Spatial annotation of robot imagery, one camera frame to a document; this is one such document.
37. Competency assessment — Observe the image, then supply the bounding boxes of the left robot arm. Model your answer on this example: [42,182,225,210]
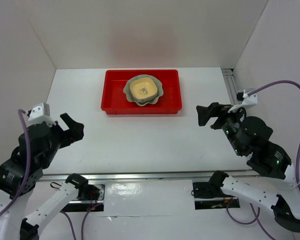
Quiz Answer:
[0,109,89,240]

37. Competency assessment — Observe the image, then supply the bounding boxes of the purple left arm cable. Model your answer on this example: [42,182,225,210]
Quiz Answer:
[0,108,32,222]

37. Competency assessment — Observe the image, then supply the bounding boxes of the red plastic bin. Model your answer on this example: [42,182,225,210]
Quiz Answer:
[101,69,182,115]

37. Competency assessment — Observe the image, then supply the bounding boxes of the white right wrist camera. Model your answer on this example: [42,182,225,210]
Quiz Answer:
[227,89,258,113]

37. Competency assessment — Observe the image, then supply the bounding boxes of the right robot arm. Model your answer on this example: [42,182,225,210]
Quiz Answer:
[196,102,300,233]

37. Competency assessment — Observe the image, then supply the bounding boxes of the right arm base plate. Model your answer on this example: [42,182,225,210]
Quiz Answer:
[190,181,240,210]

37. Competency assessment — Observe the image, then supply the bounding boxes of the large green scalloped bowl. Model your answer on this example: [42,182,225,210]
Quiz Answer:
[123,74,164,107]

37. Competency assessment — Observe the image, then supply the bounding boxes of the aluminium side rail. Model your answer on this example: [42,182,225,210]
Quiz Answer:
[221,68,241,105]

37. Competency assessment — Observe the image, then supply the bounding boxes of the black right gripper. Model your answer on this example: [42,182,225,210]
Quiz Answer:
[193,100,245,154]

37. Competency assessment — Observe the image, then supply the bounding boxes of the yellow square panda plate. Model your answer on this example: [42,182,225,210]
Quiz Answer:
[129,77,158,104]

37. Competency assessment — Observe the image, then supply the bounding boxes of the aluminium front rail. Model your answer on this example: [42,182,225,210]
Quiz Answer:
[39,170,259,182]

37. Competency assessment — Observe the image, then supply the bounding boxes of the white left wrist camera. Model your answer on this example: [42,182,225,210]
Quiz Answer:
[27,102,55,126]

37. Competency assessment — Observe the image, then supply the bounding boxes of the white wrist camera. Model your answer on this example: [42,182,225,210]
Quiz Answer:
[27,102,55,126]
[227,89,258,113]

